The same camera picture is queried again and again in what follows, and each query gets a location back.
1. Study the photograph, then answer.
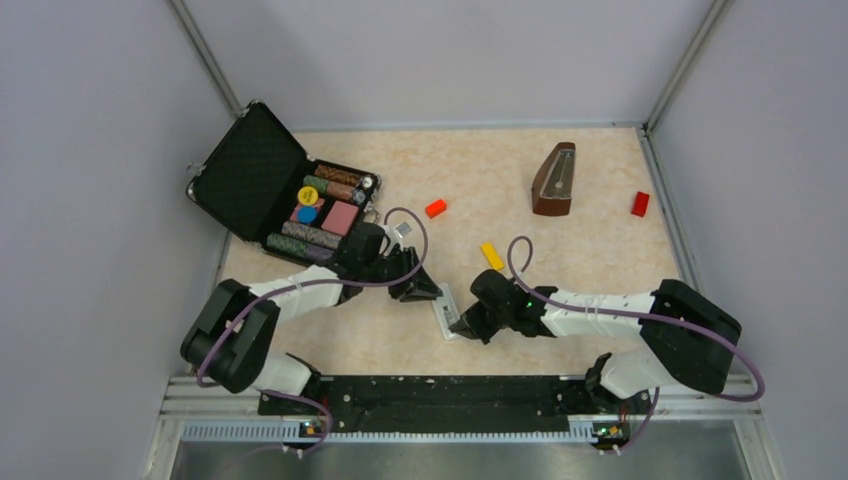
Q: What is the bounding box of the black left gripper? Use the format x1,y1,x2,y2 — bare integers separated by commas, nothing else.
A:
363,246,443,302

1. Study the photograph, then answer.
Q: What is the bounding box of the white remote control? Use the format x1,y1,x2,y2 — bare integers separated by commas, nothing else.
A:
432,282,460,341

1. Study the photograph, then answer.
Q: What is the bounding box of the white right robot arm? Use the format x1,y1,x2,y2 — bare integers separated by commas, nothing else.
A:
448,270,742,412

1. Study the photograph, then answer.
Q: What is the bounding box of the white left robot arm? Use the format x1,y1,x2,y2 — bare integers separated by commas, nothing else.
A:
179,223,442,414

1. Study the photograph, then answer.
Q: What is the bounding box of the yellow toy block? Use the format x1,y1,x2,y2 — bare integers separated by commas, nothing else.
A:
480,242,505,271

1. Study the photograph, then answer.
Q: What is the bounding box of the orange toy block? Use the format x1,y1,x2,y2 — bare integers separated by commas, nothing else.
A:
425,199,448,219

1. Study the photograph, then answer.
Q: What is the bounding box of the pink card deck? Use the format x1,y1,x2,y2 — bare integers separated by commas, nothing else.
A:
321,201,359,236

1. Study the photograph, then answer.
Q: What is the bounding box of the blue poker chip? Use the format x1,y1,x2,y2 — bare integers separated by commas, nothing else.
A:
296,206,318,224

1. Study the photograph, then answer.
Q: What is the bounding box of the yellow poker chip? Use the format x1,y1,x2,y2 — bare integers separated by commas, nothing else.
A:
297,186,321,206

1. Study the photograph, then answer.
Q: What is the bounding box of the brown wooden metronome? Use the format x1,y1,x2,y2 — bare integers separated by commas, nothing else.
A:
531,142,576,217

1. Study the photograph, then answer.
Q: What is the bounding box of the black poker chip case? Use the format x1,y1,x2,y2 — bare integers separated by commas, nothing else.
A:
186,100,382,266

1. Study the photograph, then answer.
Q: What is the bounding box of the red toy brick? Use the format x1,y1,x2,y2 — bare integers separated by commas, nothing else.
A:
630,191,651,218

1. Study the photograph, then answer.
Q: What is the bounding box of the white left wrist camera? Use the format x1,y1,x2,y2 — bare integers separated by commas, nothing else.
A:
393,222,412,239

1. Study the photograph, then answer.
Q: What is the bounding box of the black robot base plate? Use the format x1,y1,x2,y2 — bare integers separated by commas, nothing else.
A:
258,374,654,436

